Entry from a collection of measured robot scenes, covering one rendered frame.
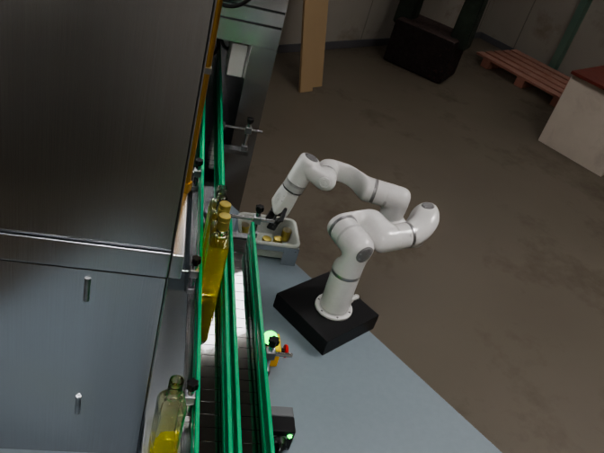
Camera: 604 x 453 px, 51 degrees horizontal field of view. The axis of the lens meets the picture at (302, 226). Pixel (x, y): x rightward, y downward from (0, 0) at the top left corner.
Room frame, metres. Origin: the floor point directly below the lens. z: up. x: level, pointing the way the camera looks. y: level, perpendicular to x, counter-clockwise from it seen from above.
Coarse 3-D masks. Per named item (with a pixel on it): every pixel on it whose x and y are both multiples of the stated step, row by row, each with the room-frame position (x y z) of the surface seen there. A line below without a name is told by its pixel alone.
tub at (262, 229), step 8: (248, 216) 1.94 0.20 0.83; (264, 216) 1.96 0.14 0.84; (240, 224) 1.86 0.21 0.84; (264, 224) 1.96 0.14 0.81; (280, 224) 1.98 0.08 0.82; (288, 224) 1.99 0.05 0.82; (296, 224) 1.97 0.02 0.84; (240, 232) 1.82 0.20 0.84; (248, 232) 1.93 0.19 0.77; (264, 232) 1.96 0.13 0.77; (272, 232) 1.97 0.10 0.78; (280, 232) 1.98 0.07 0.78; (296, 232) 1.92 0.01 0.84; (256, 240) 1.80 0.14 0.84; (272, 240) 1.93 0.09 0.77; (296, 240) 1.88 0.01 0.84
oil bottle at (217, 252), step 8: (216, 232) 1.44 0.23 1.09; (216, 240) 1.41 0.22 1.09; (224, 240) 1.41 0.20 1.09; (208, 248) 1.41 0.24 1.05; (216, 248) 1.40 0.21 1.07; (224, 248) 1.41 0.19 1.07; (208, 256) 1.40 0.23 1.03; (216, 256) 1.40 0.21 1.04; (224, 256) 1.41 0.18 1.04; (208, 264) 1.40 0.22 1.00; (216, 264) 1.40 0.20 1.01; (224, 264) 1.41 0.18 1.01; (208, 272) 1.40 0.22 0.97; (216, 272) 1.40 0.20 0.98; (208, 280) 1.40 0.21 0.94; (216, 280) 1.40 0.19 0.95; (208, 288) 1.40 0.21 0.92; (216, 288) 1.41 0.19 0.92; (208, 296) 1.40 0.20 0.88; (216, 296) 1.41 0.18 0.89
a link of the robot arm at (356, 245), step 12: (336, 228) 1.63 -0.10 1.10; (348, 228) 1.62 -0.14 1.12; (360, 228) 1.63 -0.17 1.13; (336, 240) 1.61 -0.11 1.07; (348, 240) 1.58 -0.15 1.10; (360, 240) 1.57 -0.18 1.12; (348, 252) 1.56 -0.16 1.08; (360, 252) 1.55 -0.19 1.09; (372, 252) 1.59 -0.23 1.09; (336, 264) 1.58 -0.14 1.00; (348, 264) 1.56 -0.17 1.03; (360, 264) 1.57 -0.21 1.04; (336, 276) 1.57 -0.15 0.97; (348, 276) 1.56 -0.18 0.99
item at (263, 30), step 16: (224, 0) 2.52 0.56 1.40; (240, 0) 2.53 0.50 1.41; (256, 0) 2.55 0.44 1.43; (272, 0) 2.57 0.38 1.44; (288, 0) 2.58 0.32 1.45; (224, 16) 2.52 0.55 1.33; (240, 16) 2.54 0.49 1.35; (256, 16) 2.55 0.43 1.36; (272, 16) 2.57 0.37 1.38; (224, 32) 2.52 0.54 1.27; (240, 32) 2.54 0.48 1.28; (256, 32) 2.56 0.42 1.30; (272, 32) 2.58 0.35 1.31; (272, 48) 2.58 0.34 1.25
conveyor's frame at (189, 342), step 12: (192, 180) 2.02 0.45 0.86; (192, 204) 1.84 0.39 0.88; (192, 216) 1.78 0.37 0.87; (192, 228) 1.70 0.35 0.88; (192, 240) 1.64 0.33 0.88; (192, 252) 1.58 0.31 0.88; (192, 300) 1.37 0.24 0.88; (192, 312) 1.32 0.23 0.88; (192, 324) 1.28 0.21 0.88; (192, 336) 1.23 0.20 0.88; (192, 348) 1.20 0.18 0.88
